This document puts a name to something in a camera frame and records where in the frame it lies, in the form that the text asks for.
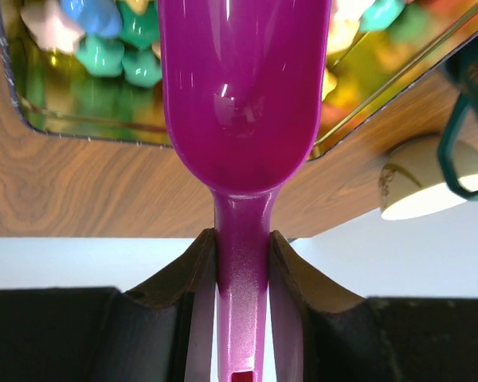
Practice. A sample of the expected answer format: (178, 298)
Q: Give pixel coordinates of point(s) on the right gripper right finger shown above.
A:
(322, 331)

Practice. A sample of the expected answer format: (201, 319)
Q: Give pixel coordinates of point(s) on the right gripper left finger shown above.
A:
(160, 330)

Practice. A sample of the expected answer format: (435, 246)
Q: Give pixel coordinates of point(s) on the star candy tin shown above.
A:
(390, 50)

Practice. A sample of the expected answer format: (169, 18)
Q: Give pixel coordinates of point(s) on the white ceramic bowl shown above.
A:
(412, 185)

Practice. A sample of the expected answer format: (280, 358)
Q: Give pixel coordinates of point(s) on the purple plastic scoop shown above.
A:
(242, 86)

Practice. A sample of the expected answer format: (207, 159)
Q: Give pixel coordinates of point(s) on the dark green mug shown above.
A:
(465, 69)

